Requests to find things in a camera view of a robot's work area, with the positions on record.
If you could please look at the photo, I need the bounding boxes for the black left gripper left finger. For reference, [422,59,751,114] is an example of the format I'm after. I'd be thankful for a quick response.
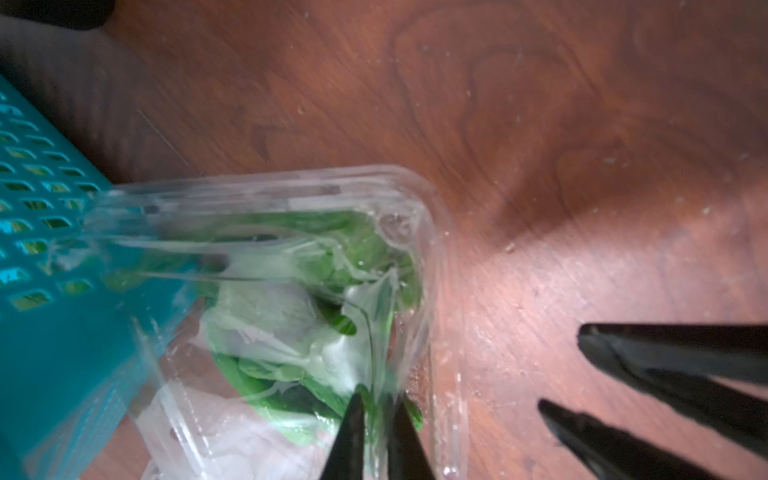
[319,392,365,480]

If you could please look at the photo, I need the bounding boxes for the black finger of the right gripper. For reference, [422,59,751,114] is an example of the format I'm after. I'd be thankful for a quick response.
[537,399,717,479]
[577,323,767,458]

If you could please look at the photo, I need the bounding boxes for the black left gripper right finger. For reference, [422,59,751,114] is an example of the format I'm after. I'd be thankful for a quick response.
[388,398,435,480]

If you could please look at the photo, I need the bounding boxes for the clear pepper container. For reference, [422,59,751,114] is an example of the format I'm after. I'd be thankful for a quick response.
[84,165,467,479]

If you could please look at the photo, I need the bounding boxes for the teal plastic basket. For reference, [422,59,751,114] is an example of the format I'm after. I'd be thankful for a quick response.
[1,82,195,479]

